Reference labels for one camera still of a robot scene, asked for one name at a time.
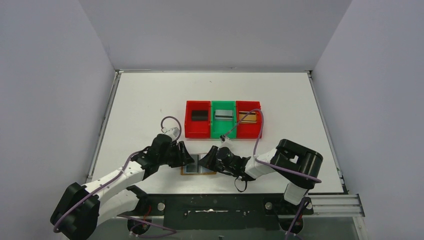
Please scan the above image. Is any black card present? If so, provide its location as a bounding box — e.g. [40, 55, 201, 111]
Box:
[190, 154, 200, 173]
[190, 110, 209, 122]

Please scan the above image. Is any yellow leather card holder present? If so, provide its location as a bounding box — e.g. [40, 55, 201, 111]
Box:
[180, 153, 217, 176]

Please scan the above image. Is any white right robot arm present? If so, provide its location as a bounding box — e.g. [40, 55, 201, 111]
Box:
[198, 139, 323, 206]

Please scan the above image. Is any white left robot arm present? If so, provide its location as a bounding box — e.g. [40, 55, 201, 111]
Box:
[50, 133, 195, 240]

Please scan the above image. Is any black card in bin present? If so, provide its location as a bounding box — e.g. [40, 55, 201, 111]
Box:
[190, 110, 209, 122]

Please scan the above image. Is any silver card in bin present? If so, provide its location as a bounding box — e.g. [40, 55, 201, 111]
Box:
[214, 109, 234, 121]

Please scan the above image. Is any gold card in bin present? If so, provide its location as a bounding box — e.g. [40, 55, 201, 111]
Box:
[238, 111, 257, 124]

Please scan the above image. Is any left red plastic bin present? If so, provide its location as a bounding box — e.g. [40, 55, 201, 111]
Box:
[184, 100, 211, 139]

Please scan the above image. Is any red plastic bin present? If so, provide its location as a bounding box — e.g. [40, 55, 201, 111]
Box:
[235, 100, 262, 139]
[184, 100, 211, 139]

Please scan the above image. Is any green plastic bin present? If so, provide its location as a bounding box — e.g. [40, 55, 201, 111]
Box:
[210, 100, 237, 139]

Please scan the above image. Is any right red plastic bin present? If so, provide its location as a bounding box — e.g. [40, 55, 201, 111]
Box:
[235, 100, 262, 139]

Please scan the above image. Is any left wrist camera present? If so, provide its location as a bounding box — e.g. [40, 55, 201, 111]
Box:
[161, 127, 181, 141]

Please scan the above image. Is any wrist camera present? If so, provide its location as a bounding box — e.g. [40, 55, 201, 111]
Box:
[219, 133, 232, 144]
[161, 127, 181, 141]

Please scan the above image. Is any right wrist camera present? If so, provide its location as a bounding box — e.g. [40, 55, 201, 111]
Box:
[219, 133, 232, 144]

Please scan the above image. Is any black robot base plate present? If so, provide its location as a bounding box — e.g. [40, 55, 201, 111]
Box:
[124, 193, 314, 231]

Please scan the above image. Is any aluminium table frame rail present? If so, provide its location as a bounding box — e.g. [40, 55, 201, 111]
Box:
[309, 194, 365, 218]

